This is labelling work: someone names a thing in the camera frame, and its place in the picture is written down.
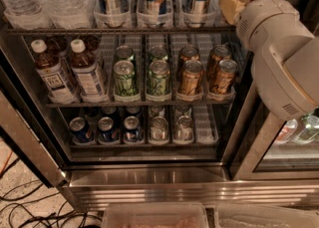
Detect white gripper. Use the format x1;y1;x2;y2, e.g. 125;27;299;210
218;0;314;53

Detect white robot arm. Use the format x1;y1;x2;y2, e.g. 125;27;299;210
218;0;319;120

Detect left rear orange can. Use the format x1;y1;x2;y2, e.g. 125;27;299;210
177;45;200;73

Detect right front orange can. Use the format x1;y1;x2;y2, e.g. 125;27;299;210
208;60;238;100

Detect left front orange can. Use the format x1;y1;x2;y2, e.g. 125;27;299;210
177;60;204;98

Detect right rear green can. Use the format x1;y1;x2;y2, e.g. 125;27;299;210
149;45;168;62

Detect green can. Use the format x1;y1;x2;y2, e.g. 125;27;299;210
115;45;136;64
113;60;139;102
147;60;171;102
149;45;168;62

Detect right front green can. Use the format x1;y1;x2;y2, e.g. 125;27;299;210
147;60;171;102

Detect left rear green can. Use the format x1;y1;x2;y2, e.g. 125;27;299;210
115;45;136;64

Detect right front silver can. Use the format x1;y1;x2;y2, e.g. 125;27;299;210
173;115;193;144

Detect left front green can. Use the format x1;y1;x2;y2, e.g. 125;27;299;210
113;60;139;102

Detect stainless steel fridge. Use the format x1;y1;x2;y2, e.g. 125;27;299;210
0;0;319;212

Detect left front silver can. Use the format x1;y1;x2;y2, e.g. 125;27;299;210
151;116;168;142

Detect right blue pepsi can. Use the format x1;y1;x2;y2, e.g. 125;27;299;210
124;115;143;143

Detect blue pepsi can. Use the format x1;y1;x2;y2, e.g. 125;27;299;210
98;116;119;144
124;115;143;143
69;117;94;143

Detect middle blue pepsi can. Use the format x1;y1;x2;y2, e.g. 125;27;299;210
98;116;119;144

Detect left blue pepsi can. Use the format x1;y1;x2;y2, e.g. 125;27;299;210
69;117;94;143

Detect open fridge door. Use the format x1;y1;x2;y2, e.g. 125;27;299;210
0;69;66;187

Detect right clear water bottle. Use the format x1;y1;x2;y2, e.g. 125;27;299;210
47;0;90;30

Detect right iced tea bottle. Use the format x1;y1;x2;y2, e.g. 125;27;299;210
71;39;107;103

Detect iced tea bottle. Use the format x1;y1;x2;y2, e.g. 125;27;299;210
31;39;79;105
71;39;107;103

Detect left iced tea bottle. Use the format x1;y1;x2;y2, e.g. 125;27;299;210
31;39;79;105

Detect right clear plastic bin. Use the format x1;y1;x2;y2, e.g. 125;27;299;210
215;203;319;228

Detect clear plastic bin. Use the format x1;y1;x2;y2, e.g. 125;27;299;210
215;203;319;228
102;202;209;228

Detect left clear plastic bin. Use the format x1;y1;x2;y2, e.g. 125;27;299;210
102;202;209;228

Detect orange floor cable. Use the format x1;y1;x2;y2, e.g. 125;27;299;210
0;150;14;177

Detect black floor cables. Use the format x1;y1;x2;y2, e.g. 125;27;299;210
0;158;103;228

